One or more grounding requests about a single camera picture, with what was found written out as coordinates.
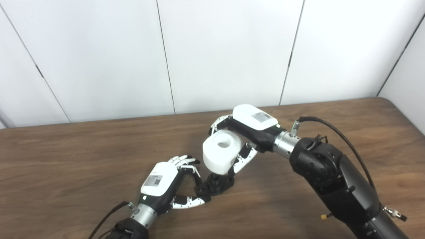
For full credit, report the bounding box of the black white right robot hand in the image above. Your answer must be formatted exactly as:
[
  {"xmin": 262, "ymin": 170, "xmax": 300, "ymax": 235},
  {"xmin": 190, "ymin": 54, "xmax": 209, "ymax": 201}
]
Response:
[{"xmin": 208, "ymin": 104, "xmax": 286, "ymax": 176}]

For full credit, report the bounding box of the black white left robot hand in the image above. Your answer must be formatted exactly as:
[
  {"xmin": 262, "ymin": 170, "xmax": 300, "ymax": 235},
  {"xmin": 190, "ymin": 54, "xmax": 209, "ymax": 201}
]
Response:
[{"xmin": 137, "ymin": 155, "xmax": 211, "ymax": 216}]

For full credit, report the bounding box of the round white plastic piece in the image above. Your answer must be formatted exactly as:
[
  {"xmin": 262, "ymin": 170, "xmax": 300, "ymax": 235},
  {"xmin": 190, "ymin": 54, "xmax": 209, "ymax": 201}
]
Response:
[{"xmin": 203, "ymin": 129, "xmax": 243, "ymax": 175}]

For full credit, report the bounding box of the black plastic holder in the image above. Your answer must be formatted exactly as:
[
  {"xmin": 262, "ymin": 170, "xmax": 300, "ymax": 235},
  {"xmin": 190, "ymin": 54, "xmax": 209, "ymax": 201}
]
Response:
[{"xmin": 195, "ymin": 173, "xmax": 235, "ymax": 197}]

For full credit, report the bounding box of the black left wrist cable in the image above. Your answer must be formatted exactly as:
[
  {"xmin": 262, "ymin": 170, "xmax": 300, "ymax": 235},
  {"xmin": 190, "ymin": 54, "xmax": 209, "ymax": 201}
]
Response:
[{"xmin": 88, "ymin": 200, "xmax": 136, "ymax": 239}]

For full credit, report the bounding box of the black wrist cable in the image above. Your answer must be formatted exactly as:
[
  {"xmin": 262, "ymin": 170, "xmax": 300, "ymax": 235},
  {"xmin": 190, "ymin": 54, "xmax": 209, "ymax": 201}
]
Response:
[
  {"xmin": 88, "ymin": 200, "xmax": 136, "ymax": 239},
  {"xmin": 292, "ymin": 116, "xmax": 408, "ymax": 222}
]

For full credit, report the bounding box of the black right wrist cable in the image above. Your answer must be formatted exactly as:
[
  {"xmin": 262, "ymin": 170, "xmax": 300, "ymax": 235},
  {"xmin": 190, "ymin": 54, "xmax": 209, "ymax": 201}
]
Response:
[{"xmin": 292, "ymin": 116, "xmax": 408, "ymax": 222}]

